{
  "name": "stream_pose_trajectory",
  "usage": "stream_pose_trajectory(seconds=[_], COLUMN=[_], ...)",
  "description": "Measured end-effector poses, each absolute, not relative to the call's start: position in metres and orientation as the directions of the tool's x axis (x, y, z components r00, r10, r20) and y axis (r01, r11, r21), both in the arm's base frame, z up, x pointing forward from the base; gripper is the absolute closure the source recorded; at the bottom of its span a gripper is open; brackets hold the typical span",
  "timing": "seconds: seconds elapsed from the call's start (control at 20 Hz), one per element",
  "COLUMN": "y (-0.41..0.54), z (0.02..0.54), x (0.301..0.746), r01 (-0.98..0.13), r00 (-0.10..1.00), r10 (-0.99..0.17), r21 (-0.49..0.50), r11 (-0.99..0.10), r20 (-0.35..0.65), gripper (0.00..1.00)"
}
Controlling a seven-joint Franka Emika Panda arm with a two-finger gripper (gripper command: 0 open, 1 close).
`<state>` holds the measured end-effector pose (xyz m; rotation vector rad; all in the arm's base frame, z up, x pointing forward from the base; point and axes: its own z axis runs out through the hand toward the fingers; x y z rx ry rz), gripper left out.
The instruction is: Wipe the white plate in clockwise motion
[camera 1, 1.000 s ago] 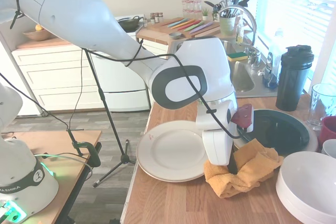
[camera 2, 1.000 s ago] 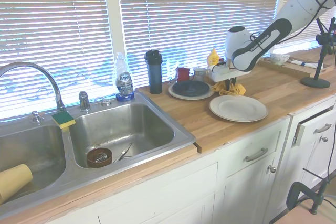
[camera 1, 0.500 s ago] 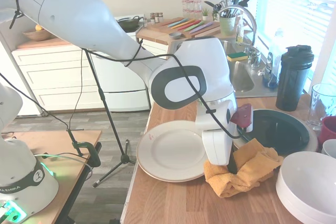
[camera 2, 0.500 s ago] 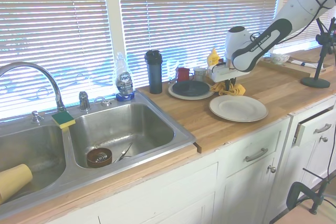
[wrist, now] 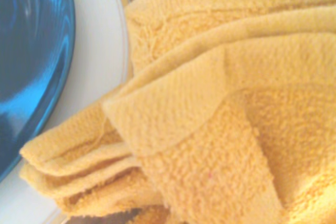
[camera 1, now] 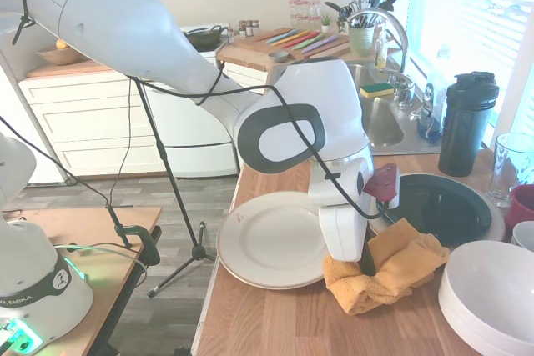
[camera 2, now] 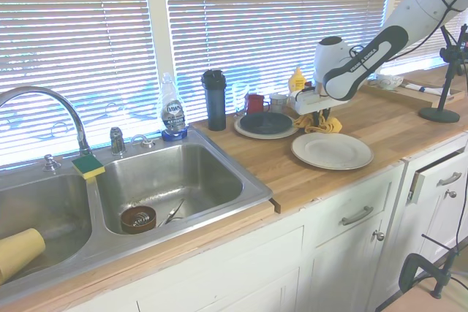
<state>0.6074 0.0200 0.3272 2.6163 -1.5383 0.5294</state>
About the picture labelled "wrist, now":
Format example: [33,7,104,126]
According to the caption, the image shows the yellow terry towel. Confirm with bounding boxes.
[19,0,336,224]

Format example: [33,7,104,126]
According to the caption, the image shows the white plate with gold rim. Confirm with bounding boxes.
[0,0,136,224]

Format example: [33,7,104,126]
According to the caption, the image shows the dark glossy plate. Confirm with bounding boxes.
[0,0,77,183]

